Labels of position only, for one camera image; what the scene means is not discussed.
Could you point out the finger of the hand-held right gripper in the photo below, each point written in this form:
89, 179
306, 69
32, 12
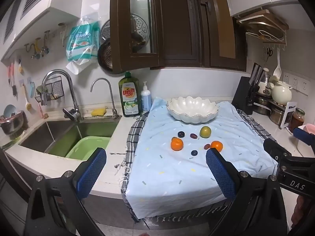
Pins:
274, 148
304, 135

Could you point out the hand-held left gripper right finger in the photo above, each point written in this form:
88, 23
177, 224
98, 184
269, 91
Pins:
221, 174

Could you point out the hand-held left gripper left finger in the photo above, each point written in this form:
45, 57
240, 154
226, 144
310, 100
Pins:
90, 174

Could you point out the orange mandarin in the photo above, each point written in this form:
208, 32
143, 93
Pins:
177, 144
217, 146

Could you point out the dark red oval grape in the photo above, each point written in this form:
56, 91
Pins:
193, 136

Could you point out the white scalloped bowl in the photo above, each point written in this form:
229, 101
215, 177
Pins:
193, 109

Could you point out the person's right hand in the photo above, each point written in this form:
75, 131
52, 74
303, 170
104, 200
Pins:
300, 209

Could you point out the pink container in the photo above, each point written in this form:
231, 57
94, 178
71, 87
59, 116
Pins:
306, 128

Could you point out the glass jar of red sauce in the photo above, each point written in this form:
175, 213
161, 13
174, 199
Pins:
297, 120

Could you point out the green plastic basin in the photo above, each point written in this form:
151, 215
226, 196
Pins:
86, 147

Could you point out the white metal stand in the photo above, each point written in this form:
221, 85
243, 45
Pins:
289, 108

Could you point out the green round fruit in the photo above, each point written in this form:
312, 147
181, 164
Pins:
205, 131

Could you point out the white ceramic pot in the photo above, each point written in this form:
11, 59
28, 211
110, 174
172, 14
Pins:
281, 94

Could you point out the light blue patterned cloth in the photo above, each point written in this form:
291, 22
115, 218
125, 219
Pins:
172, 177

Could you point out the steel sink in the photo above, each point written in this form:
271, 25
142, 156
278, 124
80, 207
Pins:
56, 135

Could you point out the grey checked cloth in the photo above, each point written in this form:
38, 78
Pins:
131, 137

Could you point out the black knife block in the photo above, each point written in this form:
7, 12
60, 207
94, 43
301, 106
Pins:
242, 95

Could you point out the yellow sponge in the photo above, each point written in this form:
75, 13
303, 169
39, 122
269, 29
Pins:
99, 112

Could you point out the white ladle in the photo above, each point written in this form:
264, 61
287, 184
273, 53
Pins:
277, 68

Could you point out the small steel faucet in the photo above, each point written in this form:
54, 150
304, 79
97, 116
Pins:
110, 95

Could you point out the green dish soap bottle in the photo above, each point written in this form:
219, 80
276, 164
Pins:
129, 95

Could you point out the black scissors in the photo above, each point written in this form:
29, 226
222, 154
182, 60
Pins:
269, 53

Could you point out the tall steel faucet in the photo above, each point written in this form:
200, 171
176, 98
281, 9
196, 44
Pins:
70, 86

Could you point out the steel pot with utensils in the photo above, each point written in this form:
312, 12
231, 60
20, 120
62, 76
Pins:
12, 125

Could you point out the blue pump bottle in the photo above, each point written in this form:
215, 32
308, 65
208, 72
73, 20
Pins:
146, 99

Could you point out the blue hanging brush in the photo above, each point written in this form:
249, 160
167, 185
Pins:
31, 88

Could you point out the dark round pan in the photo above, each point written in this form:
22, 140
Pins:
104, 56

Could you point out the pink hanging brush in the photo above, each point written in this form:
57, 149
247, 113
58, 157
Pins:
12, 78

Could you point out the plastic bag of paper towels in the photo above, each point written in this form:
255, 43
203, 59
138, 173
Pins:
82, 44

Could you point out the metal steamer plate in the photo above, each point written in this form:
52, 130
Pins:
104, 32

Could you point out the brown window sash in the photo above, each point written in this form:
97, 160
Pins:
118, 29

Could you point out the dark wooden cabinet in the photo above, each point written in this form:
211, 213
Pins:
187, 29

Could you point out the white wall outlets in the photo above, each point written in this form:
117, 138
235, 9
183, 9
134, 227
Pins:
296, 81

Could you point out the wall rack with cutting boards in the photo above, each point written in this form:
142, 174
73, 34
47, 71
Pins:
265, 24

